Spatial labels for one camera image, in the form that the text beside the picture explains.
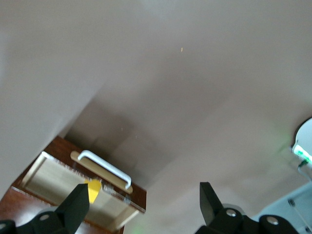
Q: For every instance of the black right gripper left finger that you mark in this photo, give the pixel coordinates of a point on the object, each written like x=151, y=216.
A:
x=75, y=207

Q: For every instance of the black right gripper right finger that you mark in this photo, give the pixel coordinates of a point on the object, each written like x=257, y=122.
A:
x=209, y=204

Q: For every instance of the yellow block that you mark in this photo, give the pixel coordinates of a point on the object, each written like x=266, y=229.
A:
x=93, y=189

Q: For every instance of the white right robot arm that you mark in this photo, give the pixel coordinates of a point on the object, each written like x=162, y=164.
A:
x=306, y=136

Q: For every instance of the brown table cover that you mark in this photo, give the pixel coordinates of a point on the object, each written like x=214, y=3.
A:
x=170, y=85

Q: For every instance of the dark brown wooden cabinet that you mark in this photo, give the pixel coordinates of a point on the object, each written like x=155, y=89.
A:
x=22, y=202

